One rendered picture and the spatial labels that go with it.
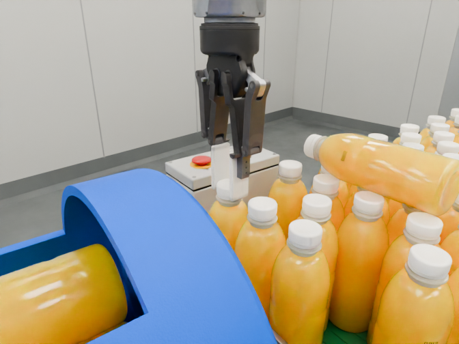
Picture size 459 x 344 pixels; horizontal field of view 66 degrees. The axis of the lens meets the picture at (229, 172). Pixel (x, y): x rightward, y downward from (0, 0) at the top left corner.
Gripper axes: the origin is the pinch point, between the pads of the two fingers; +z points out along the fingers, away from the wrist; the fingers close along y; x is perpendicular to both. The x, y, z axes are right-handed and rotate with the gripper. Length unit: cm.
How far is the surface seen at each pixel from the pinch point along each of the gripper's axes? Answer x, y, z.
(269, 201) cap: 0.9, 7.7, 1.9
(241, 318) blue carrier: -19.1, 26.5, -5.2
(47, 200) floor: 5, -253, 114
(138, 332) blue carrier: -24.4, 25.1, -6.5
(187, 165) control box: 0.9, -13.9, 3.8
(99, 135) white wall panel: 63, -284, 77
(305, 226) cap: 0.0, 14.9, 1.9
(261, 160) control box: 13.4, -7.9, 3.9
